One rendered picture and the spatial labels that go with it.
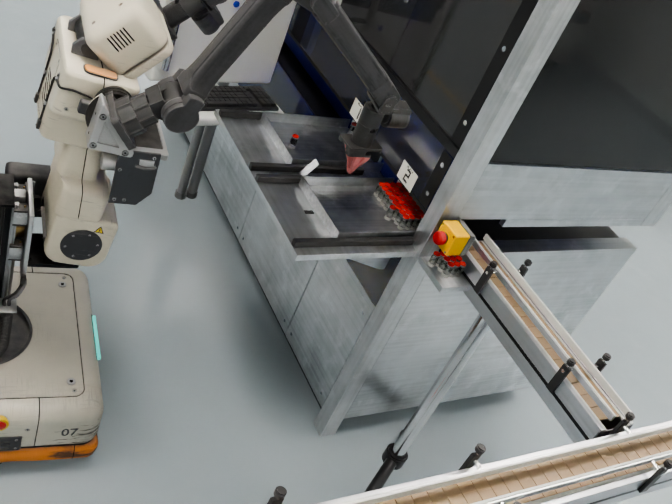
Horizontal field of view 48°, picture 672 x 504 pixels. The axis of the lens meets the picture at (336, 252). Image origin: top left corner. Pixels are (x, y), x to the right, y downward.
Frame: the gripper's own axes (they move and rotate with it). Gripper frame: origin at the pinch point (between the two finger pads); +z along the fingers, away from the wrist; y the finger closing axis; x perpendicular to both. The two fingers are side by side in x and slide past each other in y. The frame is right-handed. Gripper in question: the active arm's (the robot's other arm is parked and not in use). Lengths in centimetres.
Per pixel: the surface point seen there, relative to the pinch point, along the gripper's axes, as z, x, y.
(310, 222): 20.5, 2.9, -3.6
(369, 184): 20.1, 20.1, 25.5
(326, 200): 20.5, 12.7, 6.3
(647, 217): 9, -13, 119
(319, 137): 21, 46, 20
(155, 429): 108, 2, -32
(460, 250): 11.4, -21.3, 30.3
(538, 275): 34, -12, 83
